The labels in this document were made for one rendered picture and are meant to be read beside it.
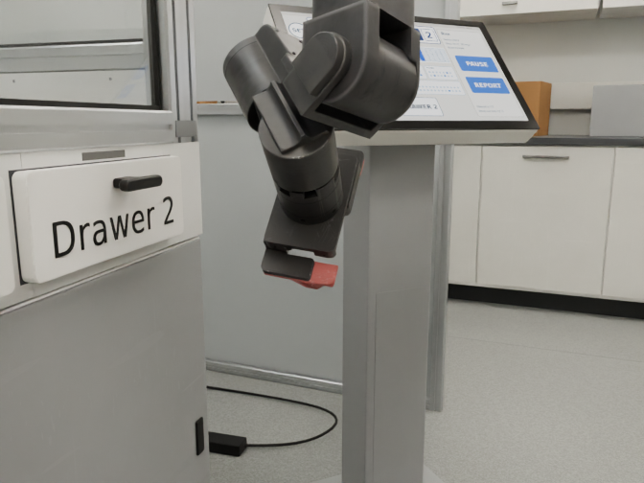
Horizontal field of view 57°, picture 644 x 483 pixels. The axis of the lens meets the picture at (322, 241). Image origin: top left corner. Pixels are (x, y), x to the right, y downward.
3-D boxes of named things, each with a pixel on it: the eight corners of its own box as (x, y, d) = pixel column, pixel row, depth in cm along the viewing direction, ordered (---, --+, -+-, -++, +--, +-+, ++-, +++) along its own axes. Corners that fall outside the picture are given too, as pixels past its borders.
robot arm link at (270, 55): (347, 52, 38) (420, 88, 44) (277, -53, 43) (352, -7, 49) (241, 175, 44) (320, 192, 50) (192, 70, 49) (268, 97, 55)
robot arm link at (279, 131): (272, 162, 42) (345, 130, 43) (238, 95, 45) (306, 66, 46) (287, 209, 48) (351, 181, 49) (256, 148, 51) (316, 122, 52)
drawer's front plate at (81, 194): (184, 233, 85) (180, 155, 83) (35, 285, 58) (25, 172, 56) (173, 232, 86) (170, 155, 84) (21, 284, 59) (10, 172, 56)
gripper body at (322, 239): (265, 249, 54) (248, 210, 47) (294, 157, 58) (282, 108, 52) (335, 262, 53) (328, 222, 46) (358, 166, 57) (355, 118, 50)
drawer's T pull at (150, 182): (163, 185, 73) (163, 174, 72) (127, 192, 66) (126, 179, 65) (138, 184, 74) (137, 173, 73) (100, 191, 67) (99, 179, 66)
